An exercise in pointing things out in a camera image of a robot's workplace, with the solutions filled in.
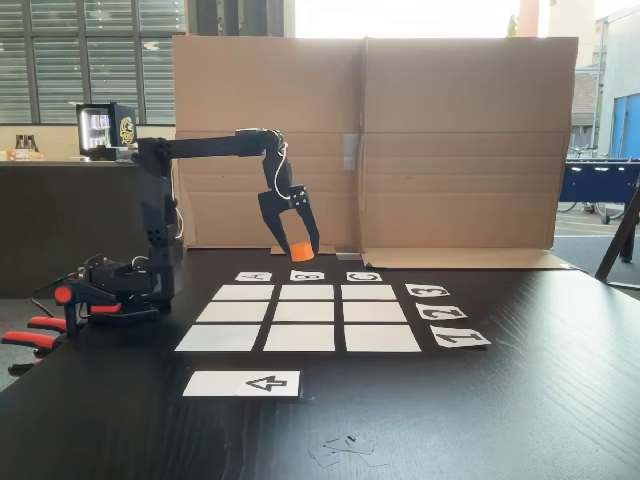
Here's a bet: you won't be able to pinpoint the white nine-square grid sheet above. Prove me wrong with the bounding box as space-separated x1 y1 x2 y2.
173 283 424 354

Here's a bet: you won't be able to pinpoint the white arrow paper sheet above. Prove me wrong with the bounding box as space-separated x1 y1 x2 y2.
182 369 303 399

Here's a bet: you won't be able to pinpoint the black mini fridge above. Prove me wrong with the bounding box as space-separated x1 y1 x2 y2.
75 102 138 163

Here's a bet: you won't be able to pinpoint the black tripod leg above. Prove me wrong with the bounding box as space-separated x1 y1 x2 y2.
593 187 640 292

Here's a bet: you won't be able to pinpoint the paper sheet number 3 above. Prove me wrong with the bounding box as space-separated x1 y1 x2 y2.
404 283 449 299

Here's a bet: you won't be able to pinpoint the paper sheet number 1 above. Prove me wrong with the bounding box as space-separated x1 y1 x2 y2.
429 328 493 349

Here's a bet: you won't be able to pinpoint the grey tape strip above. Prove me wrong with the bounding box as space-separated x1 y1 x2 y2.
342 133 359 172

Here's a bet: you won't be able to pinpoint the paper sheet number 2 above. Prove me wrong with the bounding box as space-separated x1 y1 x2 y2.
415 301 469 322

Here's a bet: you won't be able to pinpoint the clear tape scraps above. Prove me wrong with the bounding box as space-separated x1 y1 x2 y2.
307 433 389 469

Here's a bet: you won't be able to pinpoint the black power cable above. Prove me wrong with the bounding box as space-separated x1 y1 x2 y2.
29 272 87 321

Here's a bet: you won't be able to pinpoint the brown cardboard box screen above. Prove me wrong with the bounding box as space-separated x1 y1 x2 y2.
171 34 580 272

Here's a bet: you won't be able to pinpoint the round orange token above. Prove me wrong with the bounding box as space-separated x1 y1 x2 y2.
289 241 317 264

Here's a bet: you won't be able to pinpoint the red black bar clamp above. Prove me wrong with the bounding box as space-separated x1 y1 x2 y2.
0 314 70 377
52 282 124 341

